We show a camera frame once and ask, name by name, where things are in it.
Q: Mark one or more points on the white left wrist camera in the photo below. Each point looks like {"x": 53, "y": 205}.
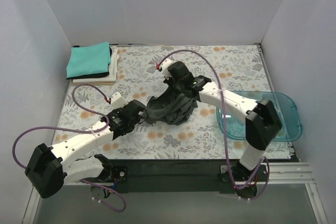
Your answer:
{"x": 117, "y": 101}

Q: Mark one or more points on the aluminium frame rail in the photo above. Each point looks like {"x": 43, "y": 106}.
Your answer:
{"x": 290, "y": 197}

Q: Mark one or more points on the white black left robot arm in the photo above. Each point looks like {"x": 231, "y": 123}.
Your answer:
{"x": 76, "y": 153}

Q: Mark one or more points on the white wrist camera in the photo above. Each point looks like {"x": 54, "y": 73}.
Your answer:
{"x": 117, "y": 101}
{"x": 163, "y": 68}

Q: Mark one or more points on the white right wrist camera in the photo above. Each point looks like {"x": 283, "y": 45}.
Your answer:
{"x": 163, "y": 68}

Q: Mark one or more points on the folded teal t shirt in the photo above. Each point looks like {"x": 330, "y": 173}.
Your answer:
{"x": 89, "y": 60}

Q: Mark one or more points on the dark grey t shirt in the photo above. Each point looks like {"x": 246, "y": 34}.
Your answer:
{"x": 170, "y": 107}

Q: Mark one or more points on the folded beige t shirt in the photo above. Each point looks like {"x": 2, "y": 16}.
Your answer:
{"x": 94, "y": 83}

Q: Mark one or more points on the teal transparent plastic bin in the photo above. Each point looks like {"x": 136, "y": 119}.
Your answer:
{"x": 285, "y": 107}

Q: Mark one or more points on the folded black t shirt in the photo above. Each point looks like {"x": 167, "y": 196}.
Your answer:
{"x": 89, "y": 76}

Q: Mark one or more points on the floral patterned table mat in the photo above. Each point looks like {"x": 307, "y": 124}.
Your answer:
{"x": 237, "y": 67}

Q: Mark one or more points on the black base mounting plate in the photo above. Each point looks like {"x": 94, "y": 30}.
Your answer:
{"x": 148, "y": 176}

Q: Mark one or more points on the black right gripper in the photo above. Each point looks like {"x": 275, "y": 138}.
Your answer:
{"x": 172, "y": 82}

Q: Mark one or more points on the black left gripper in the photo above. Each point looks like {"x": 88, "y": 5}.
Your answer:
{"x": 140, "y": 111}

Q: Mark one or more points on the folded white t shirt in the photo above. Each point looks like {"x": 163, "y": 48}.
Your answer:
{"x": 111, "y": 77}

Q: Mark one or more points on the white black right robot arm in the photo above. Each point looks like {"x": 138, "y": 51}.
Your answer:
{"x": 261, "y": 120}

